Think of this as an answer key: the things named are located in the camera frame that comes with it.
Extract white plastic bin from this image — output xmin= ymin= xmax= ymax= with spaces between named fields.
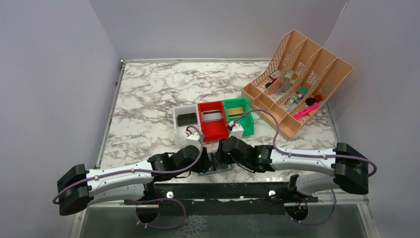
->
xmin=172 ymin=104 xmax=201 ymax=147

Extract red plastic bin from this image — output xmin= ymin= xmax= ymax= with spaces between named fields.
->
xmin=197 ymin=101 xmax=229 ymax=142

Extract green plastic bin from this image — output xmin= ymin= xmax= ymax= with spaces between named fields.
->
xmin=222 ymin=97 xmax=254 ymax=136

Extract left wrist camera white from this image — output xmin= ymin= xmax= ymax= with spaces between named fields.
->
xmin=186 ymin=132 xmax=202 ymax=150

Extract peach desk organizer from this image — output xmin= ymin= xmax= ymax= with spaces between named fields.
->
xmin=241 ymin=30 xmax=354 ymax=140

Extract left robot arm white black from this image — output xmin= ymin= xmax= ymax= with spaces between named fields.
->
xmin=53 ymin=145 xmax=211 ymax=216

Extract black card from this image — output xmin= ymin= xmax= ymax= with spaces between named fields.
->
xmin=176 ymin=113 xmax=198 ymax=127

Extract black mounting rail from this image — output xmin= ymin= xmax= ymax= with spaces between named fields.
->
xmin=135 ymin=182 xmax=318 ymax=219

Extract grey card holder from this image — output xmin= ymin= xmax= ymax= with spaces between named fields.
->
xmin=198 ymin=152 xmax=233 ymax=176

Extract gold card with stripe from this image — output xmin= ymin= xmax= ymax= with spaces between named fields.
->
xmin=227 ymin=107 xmax=245 ymax=119

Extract pink highlighter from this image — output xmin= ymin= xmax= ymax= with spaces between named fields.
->
xmin=293 ymin=103 xmax=319 ymax=120

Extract red white small box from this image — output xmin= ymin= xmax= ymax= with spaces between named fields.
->
xmin=269 ymin=69 xmax=281 ymax=80

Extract green capped glue stick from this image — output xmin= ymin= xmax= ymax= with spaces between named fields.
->
xmin=291 ymin=86 xmax=308 ymax=103

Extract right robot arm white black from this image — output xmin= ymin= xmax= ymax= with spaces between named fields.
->
xmin=217 ymin=136 xmax=369 ymax=197

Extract silver card with stripe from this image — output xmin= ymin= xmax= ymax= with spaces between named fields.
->
xmin=202 ymin=110 xmax=222 ymax=123

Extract grey box in organizer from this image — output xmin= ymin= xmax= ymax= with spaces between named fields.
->
xmin=281 ymin=70 xmax=294 ymax=93

